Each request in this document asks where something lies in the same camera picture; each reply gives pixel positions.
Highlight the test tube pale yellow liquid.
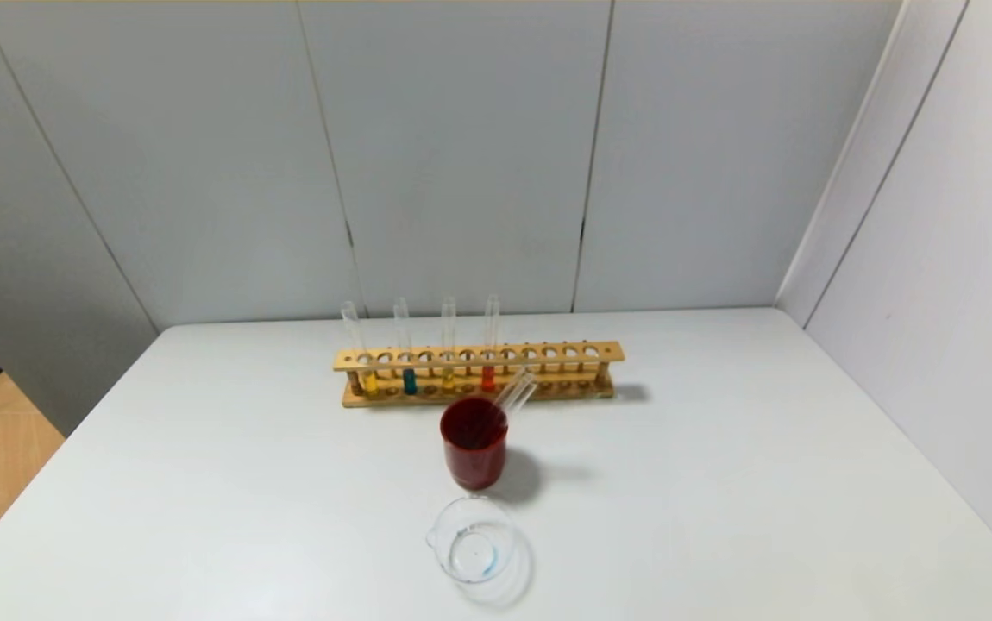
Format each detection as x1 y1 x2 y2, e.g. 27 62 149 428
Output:
440 297 457 393

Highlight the clear glass beaker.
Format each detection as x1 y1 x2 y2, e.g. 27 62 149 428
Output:
425 496 521 587

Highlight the test tube bright yellow liquid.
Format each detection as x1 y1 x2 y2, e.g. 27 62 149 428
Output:
340 301 379 396

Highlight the empty glass test tube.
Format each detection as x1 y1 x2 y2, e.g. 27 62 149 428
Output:
493 367 540 424

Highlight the test tube blue liquid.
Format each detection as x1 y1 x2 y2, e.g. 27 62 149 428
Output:
392 298 418 396

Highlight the red plastic cup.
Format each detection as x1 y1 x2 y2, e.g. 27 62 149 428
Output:
439 396 510 492

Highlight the wooden test tube rack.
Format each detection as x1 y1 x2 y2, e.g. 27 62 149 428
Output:
332 340 626 409

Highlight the test tube red liquid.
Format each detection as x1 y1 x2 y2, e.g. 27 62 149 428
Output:
482 294 501 393

